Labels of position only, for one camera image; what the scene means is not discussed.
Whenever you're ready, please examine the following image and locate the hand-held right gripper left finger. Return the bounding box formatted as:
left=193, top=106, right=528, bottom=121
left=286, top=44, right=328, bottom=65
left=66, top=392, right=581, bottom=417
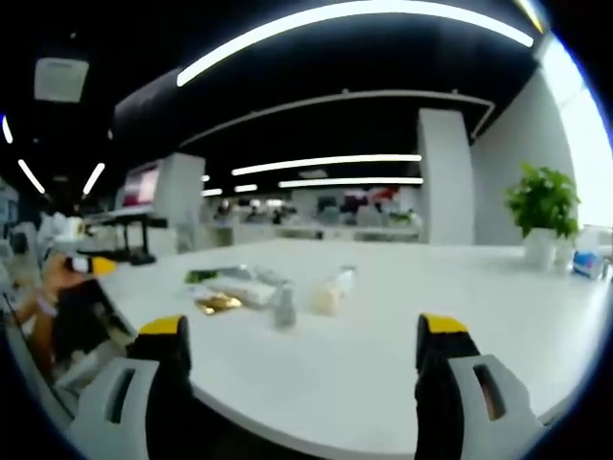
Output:
left=70, top=314, right=195, bottom=460

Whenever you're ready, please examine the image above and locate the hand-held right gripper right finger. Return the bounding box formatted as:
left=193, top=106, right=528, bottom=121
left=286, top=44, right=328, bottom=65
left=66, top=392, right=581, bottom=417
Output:
left=414, top=313, right=548, bottom=460

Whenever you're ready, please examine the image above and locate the gold skincare packet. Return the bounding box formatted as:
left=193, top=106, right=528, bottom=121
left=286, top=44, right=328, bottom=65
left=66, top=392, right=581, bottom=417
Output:
left=193, top=293, right=241, bottom=316

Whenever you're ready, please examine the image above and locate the green skincare packet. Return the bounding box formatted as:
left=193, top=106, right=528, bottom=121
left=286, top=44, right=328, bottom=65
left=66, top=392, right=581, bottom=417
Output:
left=185, top=268, right=222, bottom=284

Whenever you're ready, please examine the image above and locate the white skincare bottle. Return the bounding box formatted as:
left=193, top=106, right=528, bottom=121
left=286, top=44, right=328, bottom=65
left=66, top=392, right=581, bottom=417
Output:
left=329, top=264, right=358, bottom=294

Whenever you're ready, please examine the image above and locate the silver skincare tube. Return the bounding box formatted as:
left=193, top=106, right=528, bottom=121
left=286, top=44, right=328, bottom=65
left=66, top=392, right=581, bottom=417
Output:
left=215, top=264, right=291, bottom=288

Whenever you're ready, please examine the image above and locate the pale yellow packet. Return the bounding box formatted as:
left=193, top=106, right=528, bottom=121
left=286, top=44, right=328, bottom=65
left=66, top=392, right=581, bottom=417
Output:
left=309, top=281, right=344, bottom=316

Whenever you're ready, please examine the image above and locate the grey skincare bottle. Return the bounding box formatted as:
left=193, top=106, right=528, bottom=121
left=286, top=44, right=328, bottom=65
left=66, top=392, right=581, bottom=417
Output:
left=274, top=286, right=299, bottom=330

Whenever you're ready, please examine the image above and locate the black stand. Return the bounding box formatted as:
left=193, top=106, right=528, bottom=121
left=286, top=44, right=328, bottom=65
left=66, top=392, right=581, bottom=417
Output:
left=110, top=213, right=169, bottom=265

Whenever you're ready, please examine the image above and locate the short ceiling light strip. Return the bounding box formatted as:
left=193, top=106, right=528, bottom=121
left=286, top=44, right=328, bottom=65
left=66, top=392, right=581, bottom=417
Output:
left=81, top=162, right=106, bottom=196
left=17, top=158, right=47, bottom=196

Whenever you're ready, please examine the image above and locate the white plant pot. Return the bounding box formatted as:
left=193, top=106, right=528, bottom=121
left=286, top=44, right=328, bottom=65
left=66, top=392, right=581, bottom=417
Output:
left=523, top=226, right=557, bottom=269

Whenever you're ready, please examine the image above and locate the blue and white tissue box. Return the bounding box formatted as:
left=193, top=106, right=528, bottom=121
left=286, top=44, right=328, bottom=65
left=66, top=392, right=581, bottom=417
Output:
left=571, top=248, right=605, bottom=280

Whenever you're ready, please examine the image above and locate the ceiling air vent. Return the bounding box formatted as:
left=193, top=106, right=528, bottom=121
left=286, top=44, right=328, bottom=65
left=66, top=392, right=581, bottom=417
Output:
left=34, top=57, right=91, bottom=104

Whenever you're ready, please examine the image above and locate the green potted plant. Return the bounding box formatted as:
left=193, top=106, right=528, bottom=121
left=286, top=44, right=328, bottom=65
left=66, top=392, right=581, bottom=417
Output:
left=503, top=161, right=581, bottom=241

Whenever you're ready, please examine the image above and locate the straight ceiling light strip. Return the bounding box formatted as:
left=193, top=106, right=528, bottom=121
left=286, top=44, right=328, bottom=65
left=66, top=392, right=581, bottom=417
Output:
left=278, top=176, right=425, bottom=190
left=231, top=153, right=423, bottom=177

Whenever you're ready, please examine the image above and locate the long curved ceiling light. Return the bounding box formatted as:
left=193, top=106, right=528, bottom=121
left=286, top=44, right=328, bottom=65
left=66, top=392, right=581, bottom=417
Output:
left=175, top=1, right=535, bottom=88

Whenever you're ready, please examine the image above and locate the wall screen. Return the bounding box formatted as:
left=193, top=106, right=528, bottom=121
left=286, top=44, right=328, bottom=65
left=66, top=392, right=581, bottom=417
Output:
left=123, top=164, right=160, bottom=208

